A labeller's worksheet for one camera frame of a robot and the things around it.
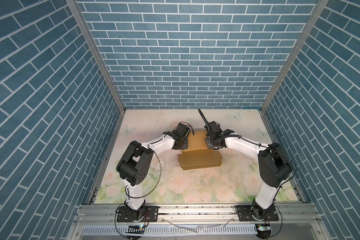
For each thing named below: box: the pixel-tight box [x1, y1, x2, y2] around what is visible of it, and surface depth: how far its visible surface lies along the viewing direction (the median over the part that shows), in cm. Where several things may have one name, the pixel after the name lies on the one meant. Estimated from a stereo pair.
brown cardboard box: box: [178, 131, 223, 171], surface depth 88 cm
